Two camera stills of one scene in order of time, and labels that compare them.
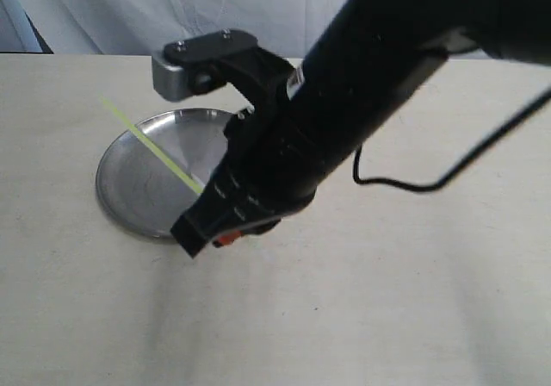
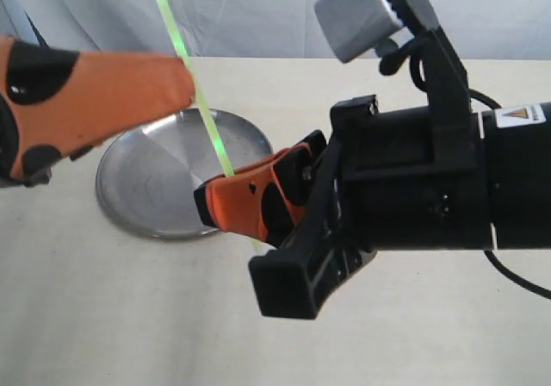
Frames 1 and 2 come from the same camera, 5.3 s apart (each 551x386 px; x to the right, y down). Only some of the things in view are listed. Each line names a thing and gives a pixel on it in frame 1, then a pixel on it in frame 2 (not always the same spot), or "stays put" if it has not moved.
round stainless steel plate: x=139 y=190 stays put
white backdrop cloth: x=145 y=13 stays put
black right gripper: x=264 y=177 -> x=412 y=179
